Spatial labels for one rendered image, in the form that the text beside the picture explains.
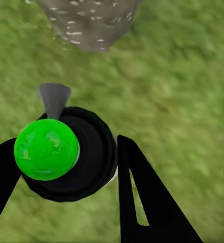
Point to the tree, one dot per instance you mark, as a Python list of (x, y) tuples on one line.
[(73, 20)]

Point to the pesticide atomizer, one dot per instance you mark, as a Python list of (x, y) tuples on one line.
[(67, 154)]

